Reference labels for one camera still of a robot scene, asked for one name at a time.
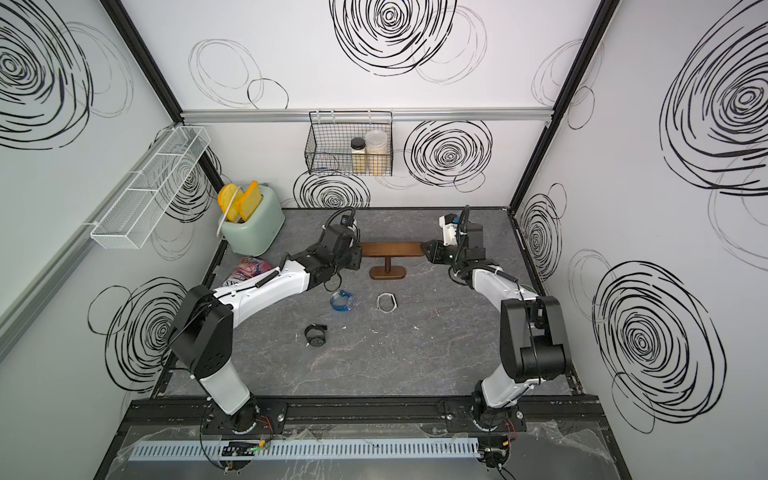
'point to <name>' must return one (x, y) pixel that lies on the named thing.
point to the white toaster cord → (218, 228)
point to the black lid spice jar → (359, 158)
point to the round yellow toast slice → (225, 196)
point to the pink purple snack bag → (246, 268)
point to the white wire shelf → (131, 220)
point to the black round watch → (315, 341)
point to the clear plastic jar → (376, 158)
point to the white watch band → (378, 302)
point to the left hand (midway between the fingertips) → (357, 249)
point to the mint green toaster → (253, 236)
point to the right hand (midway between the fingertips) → (426, 246)
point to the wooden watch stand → (389, 250)
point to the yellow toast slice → (249, 201)
